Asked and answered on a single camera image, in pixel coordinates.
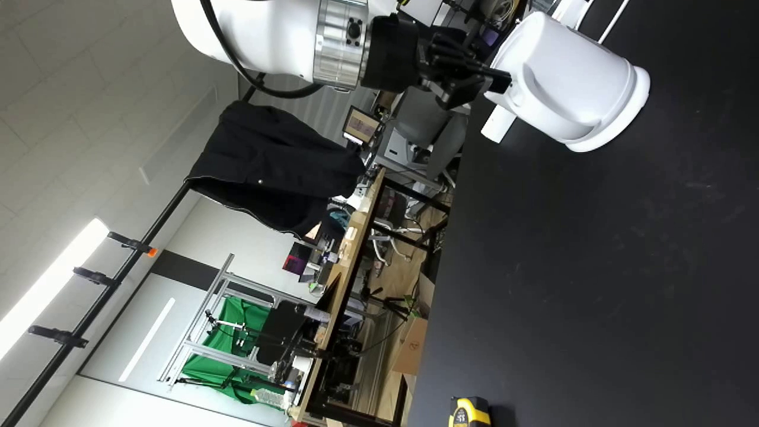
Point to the grey equipment box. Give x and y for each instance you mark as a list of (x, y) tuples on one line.
[(423, 132)]

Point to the brown picture frame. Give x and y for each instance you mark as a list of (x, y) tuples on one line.
[(361, 123)]

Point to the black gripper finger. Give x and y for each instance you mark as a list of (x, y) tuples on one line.
[(452, 47), (475, 84)]

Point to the cardboard box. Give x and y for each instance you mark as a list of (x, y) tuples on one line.
[(408, 348)]

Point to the white kettle base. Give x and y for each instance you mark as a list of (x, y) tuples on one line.
[(631, 107)]

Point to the black pole clamp orange tip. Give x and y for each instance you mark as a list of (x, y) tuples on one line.
[(131, 242)]

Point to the wooden desk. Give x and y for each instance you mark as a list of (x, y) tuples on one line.
[(348, 261)]

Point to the black jacket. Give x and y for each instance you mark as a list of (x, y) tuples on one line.
[(277, 167)]

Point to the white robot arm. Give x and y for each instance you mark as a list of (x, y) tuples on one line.
[(252, 32)]

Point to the black office chair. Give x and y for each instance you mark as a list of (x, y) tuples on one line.
[(280, 333)]

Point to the green cloth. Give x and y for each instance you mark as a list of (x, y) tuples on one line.
[(238, 316)]

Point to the silver metal rack frame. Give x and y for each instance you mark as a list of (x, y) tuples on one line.
[(215, 287)]

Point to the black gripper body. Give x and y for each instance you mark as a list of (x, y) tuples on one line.
[(395, 52)]

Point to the long ceiling light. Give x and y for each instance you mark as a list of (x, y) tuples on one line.
[(48, 287)]

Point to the yellow tape measure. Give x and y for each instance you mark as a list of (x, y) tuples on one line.
[(468, 414)]

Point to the black metal pole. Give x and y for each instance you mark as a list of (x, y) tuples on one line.
[(164, 225)]

